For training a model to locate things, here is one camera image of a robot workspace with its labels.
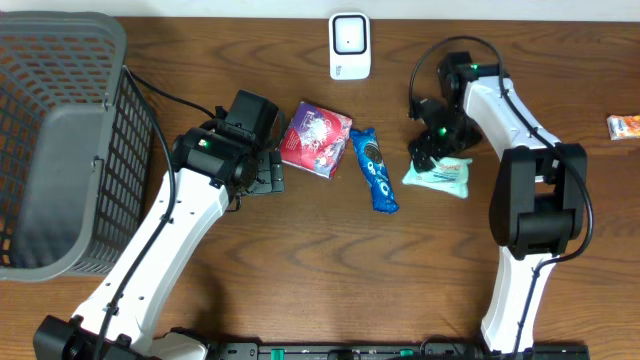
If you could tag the blue Oreo cookie pack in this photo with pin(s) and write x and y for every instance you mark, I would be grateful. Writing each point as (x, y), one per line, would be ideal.
(374, 169)

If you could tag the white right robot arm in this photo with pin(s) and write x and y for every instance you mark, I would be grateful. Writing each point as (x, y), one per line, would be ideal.
(537, 204)

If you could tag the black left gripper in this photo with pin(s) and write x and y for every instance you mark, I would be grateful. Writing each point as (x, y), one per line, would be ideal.
(272, 173)

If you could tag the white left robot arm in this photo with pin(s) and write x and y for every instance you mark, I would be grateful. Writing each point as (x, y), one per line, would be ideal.
(210, 166)

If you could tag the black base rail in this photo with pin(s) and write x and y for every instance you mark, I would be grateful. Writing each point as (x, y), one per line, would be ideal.
(432, 350)

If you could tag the red purple snack bag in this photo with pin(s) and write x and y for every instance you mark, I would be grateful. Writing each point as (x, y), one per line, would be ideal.
(315, 140)

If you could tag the grey plastic mesh basket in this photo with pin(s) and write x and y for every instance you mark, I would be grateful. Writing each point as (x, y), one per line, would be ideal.
(76, 141)

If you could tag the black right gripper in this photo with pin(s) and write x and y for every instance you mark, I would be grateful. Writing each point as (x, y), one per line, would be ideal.
(420, 155)

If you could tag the teal wet wipes pack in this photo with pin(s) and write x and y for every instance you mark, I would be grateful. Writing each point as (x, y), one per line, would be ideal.
(449, 175)

